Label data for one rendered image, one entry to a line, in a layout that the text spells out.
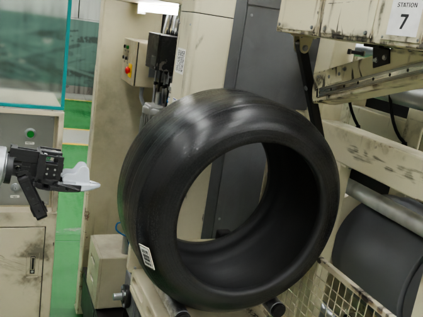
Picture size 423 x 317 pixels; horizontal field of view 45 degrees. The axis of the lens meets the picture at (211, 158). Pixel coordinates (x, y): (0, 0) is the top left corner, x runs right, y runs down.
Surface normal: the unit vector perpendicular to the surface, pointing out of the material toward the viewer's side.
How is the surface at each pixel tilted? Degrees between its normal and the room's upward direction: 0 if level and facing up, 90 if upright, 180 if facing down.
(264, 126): 79
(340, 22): 90
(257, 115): 43
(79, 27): 90
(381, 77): 90
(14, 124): 90
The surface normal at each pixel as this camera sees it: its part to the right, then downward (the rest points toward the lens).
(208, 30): 0.37, 0.29
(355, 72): -0.92, -0.04
